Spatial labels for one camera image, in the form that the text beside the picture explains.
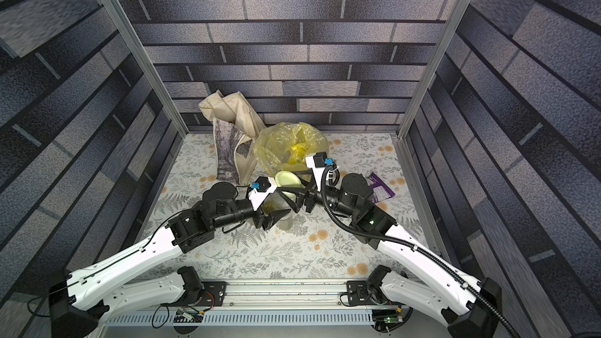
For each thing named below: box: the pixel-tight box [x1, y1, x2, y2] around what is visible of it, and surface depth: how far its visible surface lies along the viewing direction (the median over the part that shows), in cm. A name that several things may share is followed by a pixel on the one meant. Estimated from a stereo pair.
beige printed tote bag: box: [197, 89, 267, 185], surface depth 100 cm
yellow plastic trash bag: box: [254, 122, 330, 176], surface depth 87 cm
